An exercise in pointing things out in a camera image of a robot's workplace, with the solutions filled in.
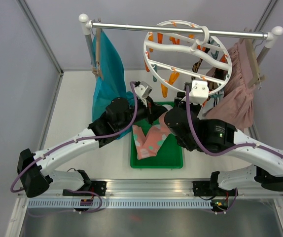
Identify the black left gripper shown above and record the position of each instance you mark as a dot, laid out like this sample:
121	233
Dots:
153	110

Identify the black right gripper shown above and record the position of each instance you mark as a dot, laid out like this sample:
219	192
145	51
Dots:
179	100

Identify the pink patterned sock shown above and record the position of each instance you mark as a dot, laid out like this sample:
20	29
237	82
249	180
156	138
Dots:
139	139
156	136

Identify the brown argyle sock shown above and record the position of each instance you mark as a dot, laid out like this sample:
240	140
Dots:
197	65
215	73

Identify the white round clip hanger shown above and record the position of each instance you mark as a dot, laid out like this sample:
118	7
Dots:
170	58

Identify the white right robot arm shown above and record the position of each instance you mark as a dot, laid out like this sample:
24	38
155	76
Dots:
216	138

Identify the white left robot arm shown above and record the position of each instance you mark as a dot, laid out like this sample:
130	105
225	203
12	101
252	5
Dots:
38	171

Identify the teal cloth on hanger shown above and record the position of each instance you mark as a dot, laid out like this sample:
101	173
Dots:
107	81

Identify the wooden left clip hanger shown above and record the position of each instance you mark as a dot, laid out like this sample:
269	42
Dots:
97	71

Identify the wooden clip hanger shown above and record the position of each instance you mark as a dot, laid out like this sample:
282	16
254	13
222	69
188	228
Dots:
97	71
251	62

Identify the wooden right clip hanger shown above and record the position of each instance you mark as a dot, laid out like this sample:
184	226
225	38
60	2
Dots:
251	62

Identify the green plastic tray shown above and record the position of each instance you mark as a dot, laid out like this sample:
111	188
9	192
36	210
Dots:
170	155

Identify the pink pleated skirt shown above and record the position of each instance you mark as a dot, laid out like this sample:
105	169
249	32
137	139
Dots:
236	106

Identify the metal clothes rack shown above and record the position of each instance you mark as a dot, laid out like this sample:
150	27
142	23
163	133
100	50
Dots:
270	37

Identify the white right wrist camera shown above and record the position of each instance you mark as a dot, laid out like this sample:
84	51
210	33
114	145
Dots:
198	91

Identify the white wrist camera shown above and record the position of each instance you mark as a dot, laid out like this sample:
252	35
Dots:
198	91
142	91

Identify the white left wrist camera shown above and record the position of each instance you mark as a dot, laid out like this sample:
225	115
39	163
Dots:
142	91

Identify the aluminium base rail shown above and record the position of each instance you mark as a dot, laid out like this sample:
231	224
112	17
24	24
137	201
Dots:
165	188

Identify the white slotted cable duct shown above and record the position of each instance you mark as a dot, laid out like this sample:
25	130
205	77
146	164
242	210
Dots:
120	203

